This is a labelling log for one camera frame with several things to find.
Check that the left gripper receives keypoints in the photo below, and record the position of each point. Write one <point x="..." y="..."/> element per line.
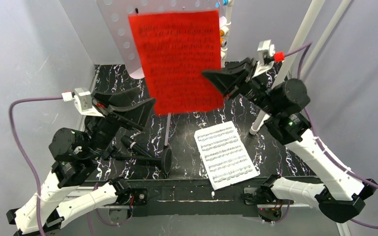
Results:
<point x="110" y="110"/>

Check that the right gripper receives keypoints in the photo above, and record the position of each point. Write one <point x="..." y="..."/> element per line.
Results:
<point x="250" y="79"/>

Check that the lilac folding tripod stand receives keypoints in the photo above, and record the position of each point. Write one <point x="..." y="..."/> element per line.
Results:
<point x="168" y="122"/>

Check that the red sheet music page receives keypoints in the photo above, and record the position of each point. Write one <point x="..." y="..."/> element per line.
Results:
<point x="174" y="49"/>

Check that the lilac perforated music desk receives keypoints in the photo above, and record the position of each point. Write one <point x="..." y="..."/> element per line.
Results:
<point x="116" y="13"/>

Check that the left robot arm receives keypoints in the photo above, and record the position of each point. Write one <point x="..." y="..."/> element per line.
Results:
<point x="75" y="154"/>

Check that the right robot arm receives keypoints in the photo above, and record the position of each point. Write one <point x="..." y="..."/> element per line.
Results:
<point x="339" y="196"/>

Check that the black microphone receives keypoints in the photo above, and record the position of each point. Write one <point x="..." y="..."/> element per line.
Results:
<point x="134" y="146"/>

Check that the black microphone desk stand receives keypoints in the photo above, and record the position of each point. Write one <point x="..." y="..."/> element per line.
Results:
<point x="164" y="162"/>

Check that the white sheet music page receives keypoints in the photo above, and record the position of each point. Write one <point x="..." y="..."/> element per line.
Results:
<point x="224" y="156"/>

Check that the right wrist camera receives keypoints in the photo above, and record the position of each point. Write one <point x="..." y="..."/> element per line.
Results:
<point x="267" y="56"/>

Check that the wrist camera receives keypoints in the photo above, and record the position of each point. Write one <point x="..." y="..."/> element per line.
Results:
<point x="267" y="56"/>
<point x="83" y="101"/>

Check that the white pvc pipe frame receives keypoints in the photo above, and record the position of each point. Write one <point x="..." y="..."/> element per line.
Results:
<point x="280" y="71"/>

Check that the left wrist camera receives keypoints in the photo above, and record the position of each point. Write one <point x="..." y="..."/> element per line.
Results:
<point x="83" y="101"/>

